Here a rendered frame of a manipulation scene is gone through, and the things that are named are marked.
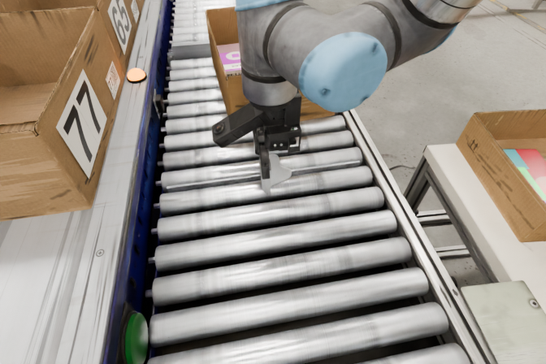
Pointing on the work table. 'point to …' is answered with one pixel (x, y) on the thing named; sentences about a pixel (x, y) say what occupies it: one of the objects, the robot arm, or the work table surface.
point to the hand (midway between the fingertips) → (260, 172)
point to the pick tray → (483, 137)
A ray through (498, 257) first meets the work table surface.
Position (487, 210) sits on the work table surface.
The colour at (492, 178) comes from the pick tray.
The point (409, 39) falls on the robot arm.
